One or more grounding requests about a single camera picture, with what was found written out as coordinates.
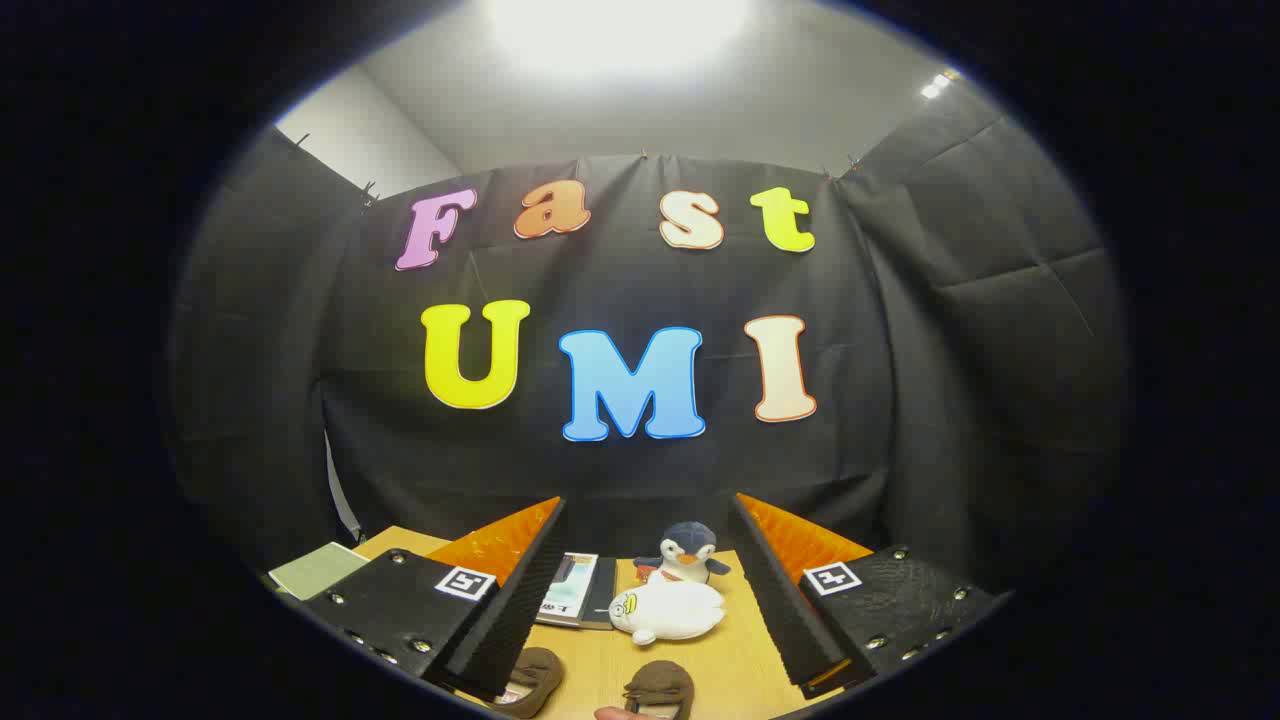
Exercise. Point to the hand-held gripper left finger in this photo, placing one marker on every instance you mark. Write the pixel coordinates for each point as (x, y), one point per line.
(505, 610)

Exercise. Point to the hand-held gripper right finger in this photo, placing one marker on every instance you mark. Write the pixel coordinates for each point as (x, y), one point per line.
(785, 610)

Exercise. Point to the brown fuzzy shoe with bow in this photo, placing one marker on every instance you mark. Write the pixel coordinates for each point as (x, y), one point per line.
(660, 685)
(535, 675)

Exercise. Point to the pale green fabric storage box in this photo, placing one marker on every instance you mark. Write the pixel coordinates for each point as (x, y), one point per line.
(318, 570)

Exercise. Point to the book with pale sky cover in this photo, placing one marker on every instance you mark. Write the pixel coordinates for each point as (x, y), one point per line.
(568, 590)

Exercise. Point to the dark cover book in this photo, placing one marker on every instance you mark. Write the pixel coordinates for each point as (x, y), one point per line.
(603, 595)

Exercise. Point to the grey penguin plush toy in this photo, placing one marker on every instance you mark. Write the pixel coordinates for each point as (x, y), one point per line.
(690, 555)

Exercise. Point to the white duck plush toy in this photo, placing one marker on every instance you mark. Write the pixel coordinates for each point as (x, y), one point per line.
(675, 610)

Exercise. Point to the small ceiling spotlight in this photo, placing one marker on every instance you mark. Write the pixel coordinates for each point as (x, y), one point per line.
(937, 85)

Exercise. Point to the bright ceiling light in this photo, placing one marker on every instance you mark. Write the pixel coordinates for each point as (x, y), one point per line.
(620, 25)

